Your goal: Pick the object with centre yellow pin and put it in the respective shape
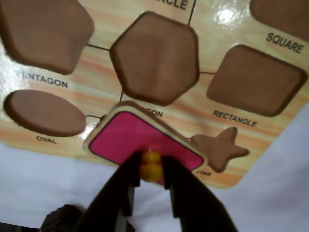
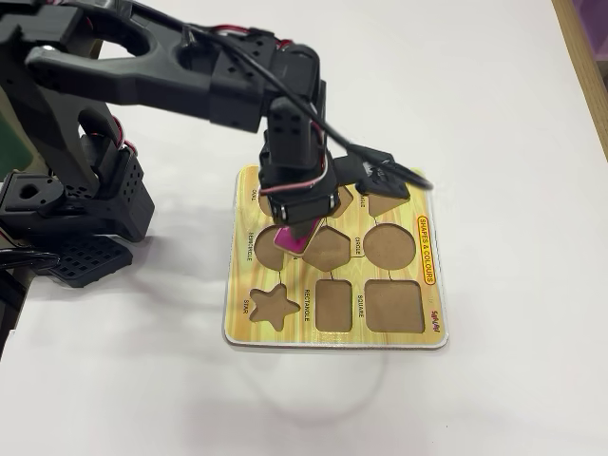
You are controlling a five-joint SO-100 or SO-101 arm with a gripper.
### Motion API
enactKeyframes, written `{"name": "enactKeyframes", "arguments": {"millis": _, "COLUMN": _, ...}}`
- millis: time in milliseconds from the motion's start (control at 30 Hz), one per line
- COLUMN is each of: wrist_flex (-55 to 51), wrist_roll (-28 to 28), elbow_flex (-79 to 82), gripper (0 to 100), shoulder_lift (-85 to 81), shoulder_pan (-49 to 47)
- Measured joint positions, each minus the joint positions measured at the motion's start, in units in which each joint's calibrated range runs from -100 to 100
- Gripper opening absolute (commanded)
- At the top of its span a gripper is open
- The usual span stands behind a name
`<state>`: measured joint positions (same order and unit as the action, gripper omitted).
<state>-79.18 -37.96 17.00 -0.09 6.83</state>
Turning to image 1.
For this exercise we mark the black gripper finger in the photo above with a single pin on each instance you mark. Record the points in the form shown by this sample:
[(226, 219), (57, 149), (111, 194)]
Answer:
[(193, 200), (113, 198)]

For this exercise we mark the pink rectangle piece yellow pin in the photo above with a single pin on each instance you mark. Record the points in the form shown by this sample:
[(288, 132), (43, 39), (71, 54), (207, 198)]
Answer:
[(125, 137)]

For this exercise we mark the wooden shape puzzle board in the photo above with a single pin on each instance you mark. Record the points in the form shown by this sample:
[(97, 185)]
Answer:
[(96, 84)]

